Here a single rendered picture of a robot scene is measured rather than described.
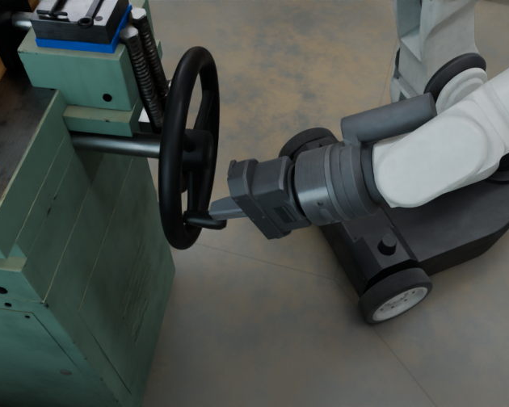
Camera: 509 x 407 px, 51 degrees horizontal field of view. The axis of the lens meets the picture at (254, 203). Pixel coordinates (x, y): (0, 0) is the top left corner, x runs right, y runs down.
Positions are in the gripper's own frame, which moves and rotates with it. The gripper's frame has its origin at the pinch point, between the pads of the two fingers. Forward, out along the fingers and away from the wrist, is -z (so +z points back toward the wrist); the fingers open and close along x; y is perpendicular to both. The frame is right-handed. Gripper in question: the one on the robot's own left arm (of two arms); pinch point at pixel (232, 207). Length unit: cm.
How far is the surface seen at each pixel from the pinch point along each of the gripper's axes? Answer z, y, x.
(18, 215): -20.9, 6.4, 14.0
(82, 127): -19.3, -9.6, 12.4
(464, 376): 6, -16, -101
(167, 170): -3.7, 0.1, 8.8
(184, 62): -1.3, -12.9, 13.9
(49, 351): -43.8, 10.4, -14.0
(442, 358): 2, -20, -98
